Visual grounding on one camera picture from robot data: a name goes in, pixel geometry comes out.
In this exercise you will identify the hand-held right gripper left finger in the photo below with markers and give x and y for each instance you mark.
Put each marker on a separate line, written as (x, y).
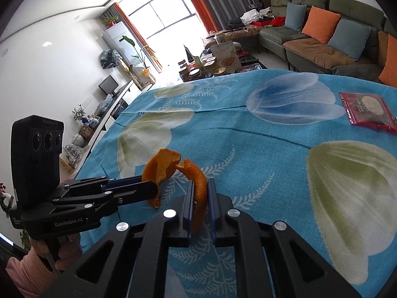
(191, 217)

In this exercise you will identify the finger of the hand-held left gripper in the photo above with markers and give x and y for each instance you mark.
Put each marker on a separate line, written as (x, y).
(136, 191)
(124, 181)

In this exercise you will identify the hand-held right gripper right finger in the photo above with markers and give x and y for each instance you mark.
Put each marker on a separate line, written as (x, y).
(212, 211)

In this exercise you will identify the curled orange peel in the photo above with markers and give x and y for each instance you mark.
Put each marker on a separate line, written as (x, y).
(161, 167)

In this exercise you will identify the person's left hand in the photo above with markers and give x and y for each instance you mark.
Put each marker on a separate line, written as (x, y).
(71, 251)

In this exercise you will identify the small wooden box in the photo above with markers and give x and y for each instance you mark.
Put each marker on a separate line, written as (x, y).
(66, 165)

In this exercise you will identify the clear glass ornament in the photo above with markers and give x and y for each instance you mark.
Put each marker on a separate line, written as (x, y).
(74, 152)

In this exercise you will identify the white ceramic jar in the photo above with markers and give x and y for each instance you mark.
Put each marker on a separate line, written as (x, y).
(78, 139)

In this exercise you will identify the white black TV cabinet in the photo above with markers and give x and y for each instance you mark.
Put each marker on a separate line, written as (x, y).
(105, 121)

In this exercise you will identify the vase with flowers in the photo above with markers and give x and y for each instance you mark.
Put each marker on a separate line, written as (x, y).
(79, 114)

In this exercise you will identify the blue white porcelain jar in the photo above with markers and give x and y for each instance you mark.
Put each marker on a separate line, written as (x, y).
(93, 121)

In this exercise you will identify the green houseplant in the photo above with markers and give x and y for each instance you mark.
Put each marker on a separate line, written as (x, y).
(25, 239)

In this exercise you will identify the clear plastic bag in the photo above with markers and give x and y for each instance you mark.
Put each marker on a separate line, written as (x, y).
(103, 105)

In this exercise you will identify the black monitor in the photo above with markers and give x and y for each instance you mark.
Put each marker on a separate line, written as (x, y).
(108, 84)

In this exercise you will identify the tall leafy plant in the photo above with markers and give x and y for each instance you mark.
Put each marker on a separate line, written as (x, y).
(139, 59)

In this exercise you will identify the fan with patterned cover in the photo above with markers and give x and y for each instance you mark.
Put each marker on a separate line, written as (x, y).
(109, 58)

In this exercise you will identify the cluttered coffee table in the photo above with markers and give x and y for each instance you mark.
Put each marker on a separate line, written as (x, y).
(198, 71)

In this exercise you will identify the white standing air conditioner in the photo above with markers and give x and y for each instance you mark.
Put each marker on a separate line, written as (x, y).
(119, 42)

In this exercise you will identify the narrow grey orange curtain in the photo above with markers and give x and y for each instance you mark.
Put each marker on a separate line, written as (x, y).
(133, 34)

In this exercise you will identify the brown paper bag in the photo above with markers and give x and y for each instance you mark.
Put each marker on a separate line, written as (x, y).
(226, 57)

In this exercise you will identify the small potted plant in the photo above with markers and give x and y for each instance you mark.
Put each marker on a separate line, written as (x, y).
(110, 21)

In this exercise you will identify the large window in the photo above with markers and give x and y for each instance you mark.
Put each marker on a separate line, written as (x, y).
(167, 21)

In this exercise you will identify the green brown sofa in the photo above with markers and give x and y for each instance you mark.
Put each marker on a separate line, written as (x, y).
(310, 52)

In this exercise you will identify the red snack packet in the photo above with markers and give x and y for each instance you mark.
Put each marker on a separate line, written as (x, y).
(369, 110)

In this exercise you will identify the red cloth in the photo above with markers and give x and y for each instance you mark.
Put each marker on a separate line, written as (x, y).
(273, 21)

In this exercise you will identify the white folded clothes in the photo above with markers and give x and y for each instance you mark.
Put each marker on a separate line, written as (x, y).
(254, 16)

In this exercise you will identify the small blue cushion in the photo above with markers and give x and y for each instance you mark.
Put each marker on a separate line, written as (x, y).
(294, 17)

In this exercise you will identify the small orange cushion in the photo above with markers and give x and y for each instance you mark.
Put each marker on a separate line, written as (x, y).
(321, 24)

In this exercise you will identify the large blue cushion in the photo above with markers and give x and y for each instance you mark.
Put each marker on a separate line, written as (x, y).
(349, 38)

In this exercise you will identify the large orange cushion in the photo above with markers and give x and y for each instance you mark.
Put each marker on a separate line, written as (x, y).
(390, 65)

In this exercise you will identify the wall socket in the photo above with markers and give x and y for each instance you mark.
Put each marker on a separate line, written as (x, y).
(86, 101)

